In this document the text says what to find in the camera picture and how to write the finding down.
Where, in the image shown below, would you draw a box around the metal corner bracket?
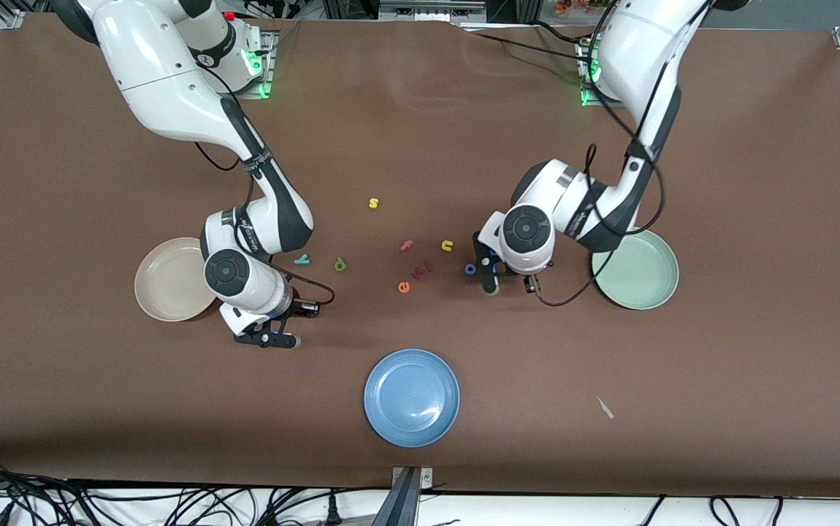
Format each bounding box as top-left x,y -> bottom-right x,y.
391,466 -> 434,489

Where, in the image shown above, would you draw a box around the pale green round plate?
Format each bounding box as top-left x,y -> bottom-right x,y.
592,228 -> 681,310

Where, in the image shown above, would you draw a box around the looped black floor cable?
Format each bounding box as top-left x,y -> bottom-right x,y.
709,495 -> 746,526

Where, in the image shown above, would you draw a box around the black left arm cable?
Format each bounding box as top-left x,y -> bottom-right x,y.
526,0 -> 669,308

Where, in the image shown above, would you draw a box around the blue round plate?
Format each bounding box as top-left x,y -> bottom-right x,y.
363,348 -> 461,448

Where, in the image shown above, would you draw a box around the black base power cable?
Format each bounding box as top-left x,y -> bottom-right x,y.
460,20 -> 592,65

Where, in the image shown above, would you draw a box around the grey metal equipment frame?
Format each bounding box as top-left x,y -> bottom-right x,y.
378,0 -> 488,23

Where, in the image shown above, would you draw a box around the thin black floor cable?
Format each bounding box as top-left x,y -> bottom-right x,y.
638,495 -> 668,526

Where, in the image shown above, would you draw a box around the beige round plate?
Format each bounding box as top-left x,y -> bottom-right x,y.
134,237 -> 221,323

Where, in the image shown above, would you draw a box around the orange dried flowers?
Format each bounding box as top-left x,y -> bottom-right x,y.
555,0 -> 611,17

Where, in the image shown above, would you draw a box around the tangled black floor cables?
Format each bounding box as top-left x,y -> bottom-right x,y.
0,453 -> 370,526

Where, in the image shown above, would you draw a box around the grey aluminium profile post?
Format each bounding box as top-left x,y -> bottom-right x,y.
370,468 -> 422,526

